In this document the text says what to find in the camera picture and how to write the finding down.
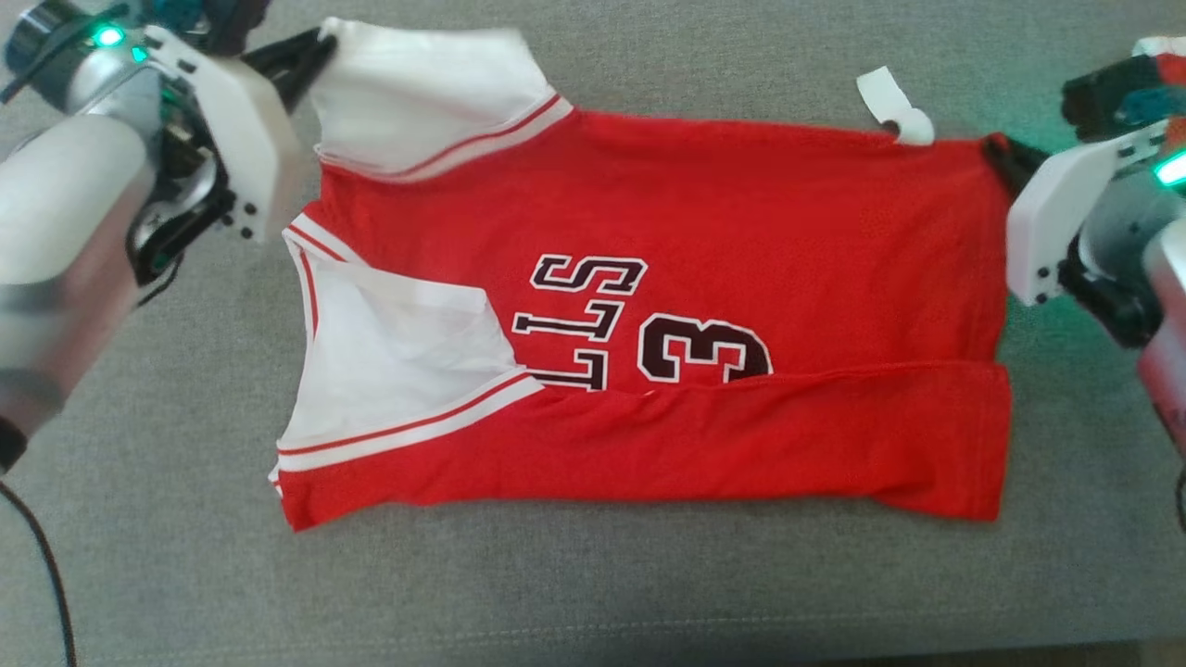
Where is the grey fabric sofa seat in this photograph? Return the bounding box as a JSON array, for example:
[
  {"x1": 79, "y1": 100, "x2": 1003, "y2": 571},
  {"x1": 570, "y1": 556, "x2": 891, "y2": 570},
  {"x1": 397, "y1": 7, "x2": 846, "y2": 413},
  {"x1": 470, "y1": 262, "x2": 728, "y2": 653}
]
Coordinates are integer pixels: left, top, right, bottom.
[{"x1": 0, "y1": 0, "x2": 1186, "y2": 663}]

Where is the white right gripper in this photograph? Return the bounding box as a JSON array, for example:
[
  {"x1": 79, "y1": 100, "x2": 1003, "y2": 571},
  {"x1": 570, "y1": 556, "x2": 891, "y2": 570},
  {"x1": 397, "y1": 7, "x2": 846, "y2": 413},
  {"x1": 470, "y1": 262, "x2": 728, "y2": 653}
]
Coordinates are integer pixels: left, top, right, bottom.
[{"x1": 982, "y1": 120, "x2": 1170, "y2": 307}]

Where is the red white basketball jersey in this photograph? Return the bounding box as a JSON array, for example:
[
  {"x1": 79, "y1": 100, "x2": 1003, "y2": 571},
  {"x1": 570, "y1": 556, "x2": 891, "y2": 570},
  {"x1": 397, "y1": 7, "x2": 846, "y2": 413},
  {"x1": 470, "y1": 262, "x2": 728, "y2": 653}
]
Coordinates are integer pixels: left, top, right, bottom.
[{"x1": 269, "y1": 17, "x2": 1013, "y2": 534}]

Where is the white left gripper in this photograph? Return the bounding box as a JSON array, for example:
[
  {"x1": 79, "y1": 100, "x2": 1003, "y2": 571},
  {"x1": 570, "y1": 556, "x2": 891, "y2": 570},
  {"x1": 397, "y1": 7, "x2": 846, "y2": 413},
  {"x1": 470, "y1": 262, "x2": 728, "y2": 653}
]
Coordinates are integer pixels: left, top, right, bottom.
[{"x1": 144, "y1": 26, "x2": 339, "y2": 244}]

